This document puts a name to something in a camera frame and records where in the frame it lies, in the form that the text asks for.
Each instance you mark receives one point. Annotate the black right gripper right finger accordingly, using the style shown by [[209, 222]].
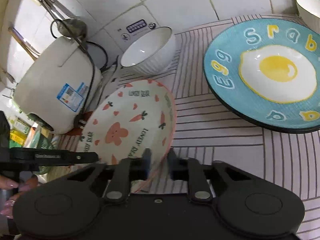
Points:
[[194, 173]]

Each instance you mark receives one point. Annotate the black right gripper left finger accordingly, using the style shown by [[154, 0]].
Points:
[[127, 171]]

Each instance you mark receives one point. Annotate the pink bear carrot plate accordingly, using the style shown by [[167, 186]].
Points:
[[139, 115]]

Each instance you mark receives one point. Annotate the blue egg plate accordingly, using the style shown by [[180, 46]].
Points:
[[267, 72]]

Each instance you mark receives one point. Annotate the metal kitchen tongs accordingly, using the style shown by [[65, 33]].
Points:
[[63, 18]]

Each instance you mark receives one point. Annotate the green plastic basket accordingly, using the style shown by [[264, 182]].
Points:
[[37, 140]]

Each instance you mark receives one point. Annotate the striped white table mat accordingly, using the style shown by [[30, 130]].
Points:
[[208, 131]]

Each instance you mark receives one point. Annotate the cream rice cooker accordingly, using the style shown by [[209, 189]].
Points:
[[57, 86]]

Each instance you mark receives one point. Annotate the white ribbed bowl left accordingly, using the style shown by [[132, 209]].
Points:
[[151, 54]]

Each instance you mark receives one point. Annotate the white ribbed bowl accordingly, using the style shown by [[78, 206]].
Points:
[[151, 54], [309, 12]]

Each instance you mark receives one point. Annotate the white ribbed bowl centre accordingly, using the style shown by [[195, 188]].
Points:
[[309, 12]]

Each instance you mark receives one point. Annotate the wooden handle utensil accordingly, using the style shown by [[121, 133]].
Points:
[[29, 49]]

